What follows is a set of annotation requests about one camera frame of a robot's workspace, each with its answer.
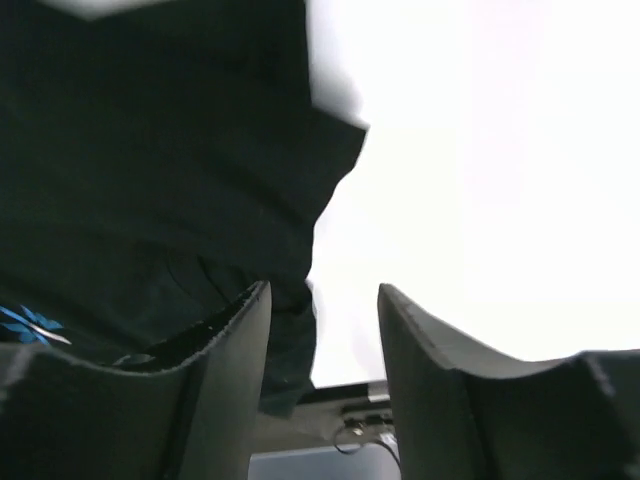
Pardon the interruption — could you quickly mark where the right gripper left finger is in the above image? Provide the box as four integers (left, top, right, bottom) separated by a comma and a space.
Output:
1, 282, 271, 479

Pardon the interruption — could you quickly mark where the black t shirt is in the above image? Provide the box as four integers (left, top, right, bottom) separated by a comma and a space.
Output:
1, 1, 366, 418

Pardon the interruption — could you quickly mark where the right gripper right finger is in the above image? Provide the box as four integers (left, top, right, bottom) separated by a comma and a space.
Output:
378, 284, 639, 480

